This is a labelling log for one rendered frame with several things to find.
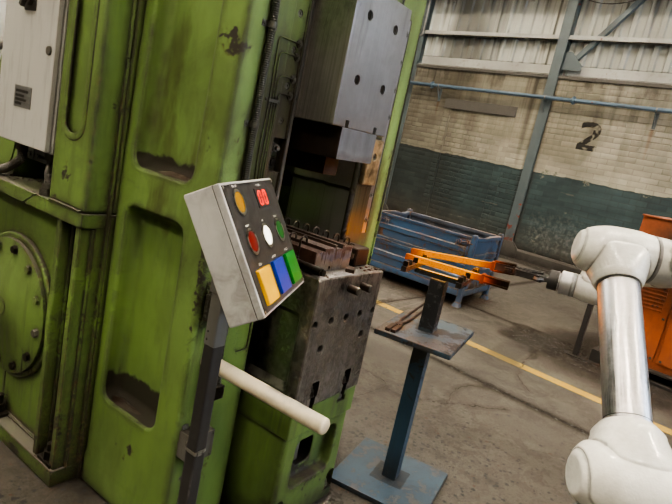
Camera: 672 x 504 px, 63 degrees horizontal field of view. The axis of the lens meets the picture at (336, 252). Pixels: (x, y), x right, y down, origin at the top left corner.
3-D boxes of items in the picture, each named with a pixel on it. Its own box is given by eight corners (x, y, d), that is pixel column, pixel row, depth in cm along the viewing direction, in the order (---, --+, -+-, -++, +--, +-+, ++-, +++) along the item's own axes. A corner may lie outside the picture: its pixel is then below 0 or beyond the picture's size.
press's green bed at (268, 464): (331, 494, 214) (356, 384, 205) (266, 540, 183) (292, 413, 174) (231, 430, 244) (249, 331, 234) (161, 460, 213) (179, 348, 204)
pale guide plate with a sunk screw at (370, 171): (374, 185, 210) (384, 141, 206) (362, 184, 202) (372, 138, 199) (370, 184, 211) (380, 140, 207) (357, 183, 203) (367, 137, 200)
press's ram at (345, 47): (396, 140, 189) (424, 18, 181) (332, 124, 158) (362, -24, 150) (303, 121, 212) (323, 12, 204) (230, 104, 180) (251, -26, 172)
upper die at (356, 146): (370, 164, 180) (377, 135, 178) (335, 159, 164) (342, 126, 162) (275, 142, 203) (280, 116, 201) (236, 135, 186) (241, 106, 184)
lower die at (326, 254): (348, 268, 187) (353, 243, 186) (312, 272, 171) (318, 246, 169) (258, 235, 210) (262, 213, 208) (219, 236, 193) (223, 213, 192)
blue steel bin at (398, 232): (488, 299, 593) (506, 234, 579) (458, 308, 529) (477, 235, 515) (395, 266, 660) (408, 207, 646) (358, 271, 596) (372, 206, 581)
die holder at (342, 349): (357, 384, 205) (384, 270, 196) (293, 414, 174) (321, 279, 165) (249, 331, 235) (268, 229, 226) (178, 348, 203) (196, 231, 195)
